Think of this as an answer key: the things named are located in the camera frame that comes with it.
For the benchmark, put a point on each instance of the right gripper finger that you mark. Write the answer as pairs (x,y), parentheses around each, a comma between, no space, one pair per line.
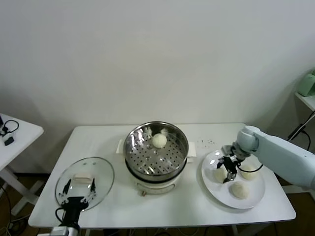
(220,162)
(231,176)

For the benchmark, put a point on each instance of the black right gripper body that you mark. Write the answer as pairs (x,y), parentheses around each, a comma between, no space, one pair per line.
(230,164)

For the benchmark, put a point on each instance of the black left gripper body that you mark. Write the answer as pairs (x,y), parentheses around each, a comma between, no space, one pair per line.
(72,207)

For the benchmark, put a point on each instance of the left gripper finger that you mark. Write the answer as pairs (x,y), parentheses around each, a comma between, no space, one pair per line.
(93,186)
(67,188)

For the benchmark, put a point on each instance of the white steamed baozi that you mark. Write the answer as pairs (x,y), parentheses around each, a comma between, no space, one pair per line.
(240,190)
(218,176)
(159,141)
(251,175)

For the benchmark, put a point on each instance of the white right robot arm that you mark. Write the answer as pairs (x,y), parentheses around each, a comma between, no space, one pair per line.
(283,155)

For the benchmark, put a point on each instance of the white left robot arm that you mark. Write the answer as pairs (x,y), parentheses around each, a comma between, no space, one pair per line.
(73,231)

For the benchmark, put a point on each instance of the perforated steel steamer basket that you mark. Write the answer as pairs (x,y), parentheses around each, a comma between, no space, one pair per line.
(130,147)

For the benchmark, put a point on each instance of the round glass pot lid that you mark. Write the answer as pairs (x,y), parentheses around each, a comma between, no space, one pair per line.
(98,169)

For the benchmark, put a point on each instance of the large white round plate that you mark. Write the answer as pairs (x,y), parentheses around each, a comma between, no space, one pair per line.
(214,191)

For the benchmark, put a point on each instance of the white rectangular work table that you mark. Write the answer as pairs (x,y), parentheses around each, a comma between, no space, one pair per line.
(98,140)

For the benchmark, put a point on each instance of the white electric cooker base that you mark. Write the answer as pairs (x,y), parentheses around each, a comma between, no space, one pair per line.
(155,188)

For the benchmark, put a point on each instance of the small white side table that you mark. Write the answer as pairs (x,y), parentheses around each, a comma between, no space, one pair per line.
(24,132)

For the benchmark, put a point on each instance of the small black box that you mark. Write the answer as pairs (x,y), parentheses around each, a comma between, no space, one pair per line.
(9,141)

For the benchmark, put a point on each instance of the white shelf board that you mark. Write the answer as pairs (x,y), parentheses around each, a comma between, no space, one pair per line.
(307,100)

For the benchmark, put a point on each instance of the pale green appliance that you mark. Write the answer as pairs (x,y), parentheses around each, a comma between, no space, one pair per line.
(307,84)

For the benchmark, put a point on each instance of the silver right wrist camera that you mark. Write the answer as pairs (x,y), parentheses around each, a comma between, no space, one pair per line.
(226,149)

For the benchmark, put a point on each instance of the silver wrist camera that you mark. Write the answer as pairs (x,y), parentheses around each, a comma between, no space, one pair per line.
(59,231)
(226,149)

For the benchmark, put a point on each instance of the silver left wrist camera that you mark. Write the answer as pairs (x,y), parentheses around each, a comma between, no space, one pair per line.
(59,231)

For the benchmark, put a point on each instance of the white stand frame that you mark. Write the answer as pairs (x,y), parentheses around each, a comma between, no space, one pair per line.
(300,190)

